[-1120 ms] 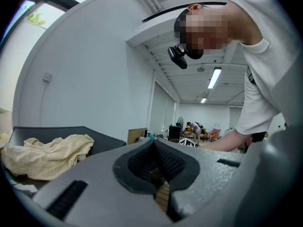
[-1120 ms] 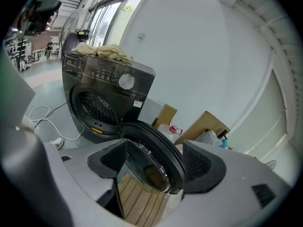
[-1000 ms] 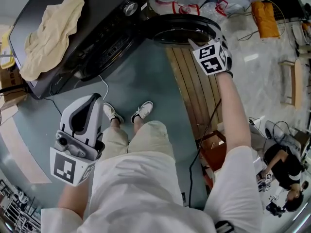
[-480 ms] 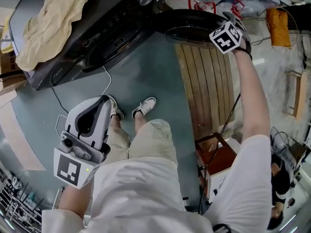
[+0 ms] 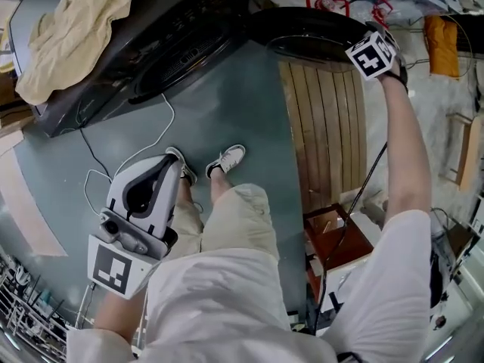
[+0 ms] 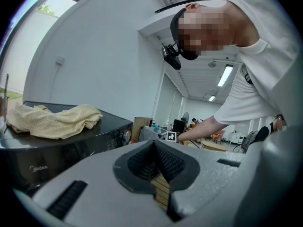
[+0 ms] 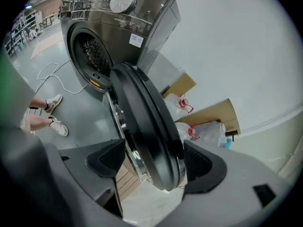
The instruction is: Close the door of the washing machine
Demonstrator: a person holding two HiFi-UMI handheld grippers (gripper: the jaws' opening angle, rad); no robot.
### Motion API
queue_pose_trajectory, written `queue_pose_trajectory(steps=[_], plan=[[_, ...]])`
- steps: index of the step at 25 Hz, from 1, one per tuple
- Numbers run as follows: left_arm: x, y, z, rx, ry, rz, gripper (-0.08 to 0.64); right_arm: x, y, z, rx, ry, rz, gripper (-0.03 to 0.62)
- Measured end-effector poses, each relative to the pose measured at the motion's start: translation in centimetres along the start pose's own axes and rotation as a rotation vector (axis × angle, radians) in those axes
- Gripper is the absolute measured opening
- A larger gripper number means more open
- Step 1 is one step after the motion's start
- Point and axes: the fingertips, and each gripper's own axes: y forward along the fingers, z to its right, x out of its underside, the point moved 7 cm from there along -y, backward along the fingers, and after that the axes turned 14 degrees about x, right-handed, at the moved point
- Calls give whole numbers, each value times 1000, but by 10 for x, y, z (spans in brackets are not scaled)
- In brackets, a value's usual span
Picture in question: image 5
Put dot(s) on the person's left leg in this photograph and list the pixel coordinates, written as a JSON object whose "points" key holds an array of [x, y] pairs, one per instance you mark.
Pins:
{"points": [[185, 189]]}

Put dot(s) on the person's left forearm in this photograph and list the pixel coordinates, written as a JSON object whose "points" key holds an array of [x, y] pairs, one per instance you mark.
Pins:
{"points": [[121, 316]]}

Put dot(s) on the red-brown table white top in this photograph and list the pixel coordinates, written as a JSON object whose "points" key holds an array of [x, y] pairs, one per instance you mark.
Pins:
{"points": [[340, 248]]}

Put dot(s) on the person's right forearm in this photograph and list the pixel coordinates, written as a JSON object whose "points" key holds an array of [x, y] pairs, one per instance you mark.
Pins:
{"points": [[408, 146]]}

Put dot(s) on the wooden slatted pallet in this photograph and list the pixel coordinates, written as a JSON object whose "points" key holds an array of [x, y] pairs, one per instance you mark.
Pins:
{"points": [[325, 127]]}

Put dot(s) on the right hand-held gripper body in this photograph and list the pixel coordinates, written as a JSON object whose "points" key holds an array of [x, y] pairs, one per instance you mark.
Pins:
{"points": [[368, 61]]}

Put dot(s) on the person's white right shoe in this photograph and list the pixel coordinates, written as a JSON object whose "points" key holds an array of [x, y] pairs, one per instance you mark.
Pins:
{"points": [[228, 157]]}

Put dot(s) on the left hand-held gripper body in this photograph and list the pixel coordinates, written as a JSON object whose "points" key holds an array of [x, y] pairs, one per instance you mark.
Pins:
{"points": [[109, 267]]}

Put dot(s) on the black washing machine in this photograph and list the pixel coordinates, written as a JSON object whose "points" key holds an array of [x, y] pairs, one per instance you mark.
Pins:
{"points": [[159, 25]]}

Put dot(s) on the person's leg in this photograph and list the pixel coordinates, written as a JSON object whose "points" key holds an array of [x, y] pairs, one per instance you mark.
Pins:
{"points": [[185, 189], [219, 187]]}

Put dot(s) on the black round machine door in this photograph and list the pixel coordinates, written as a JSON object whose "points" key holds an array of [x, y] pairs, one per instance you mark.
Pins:
{"points": [[314, 32]]}

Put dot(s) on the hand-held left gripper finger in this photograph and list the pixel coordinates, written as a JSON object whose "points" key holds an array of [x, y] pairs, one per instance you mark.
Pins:
{"points": [[121, 187], [168, 202]]}

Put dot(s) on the cream crumpled cloth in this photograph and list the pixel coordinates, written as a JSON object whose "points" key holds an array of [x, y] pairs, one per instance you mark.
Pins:
{"points": [[72, 32]]}

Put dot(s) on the person's right leg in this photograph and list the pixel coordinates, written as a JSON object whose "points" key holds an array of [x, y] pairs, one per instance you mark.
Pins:
{"points": [[219, 187]]}

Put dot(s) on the low wooden table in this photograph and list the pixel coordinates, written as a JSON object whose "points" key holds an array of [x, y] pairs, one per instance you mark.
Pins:
{"points": [[470, 153]]}

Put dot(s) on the person's white left shoe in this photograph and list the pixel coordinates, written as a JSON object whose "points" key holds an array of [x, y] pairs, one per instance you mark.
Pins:
{"points": [[187, 172]]}

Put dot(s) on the person's beige shorts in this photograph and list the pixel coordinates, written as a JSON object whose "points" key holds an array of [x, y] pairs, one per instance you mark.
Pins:
{"points": [[242, 221]]}

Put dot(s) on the person's white shoe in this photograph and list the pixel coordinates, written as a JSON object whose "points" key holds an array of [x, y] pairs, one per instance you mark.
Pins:
{"points": [[228, 157], [187, 172]]}

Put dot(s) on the orange cushion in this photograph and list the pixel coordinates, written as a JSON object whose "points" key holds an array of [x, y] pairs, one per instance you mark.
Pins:
{"points": [[440, 47]]}

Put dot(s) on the person's white shirt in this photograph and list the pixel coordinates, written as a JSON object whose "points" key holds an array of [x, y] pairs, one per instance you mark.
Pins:
{"points": [[227, 308]]}

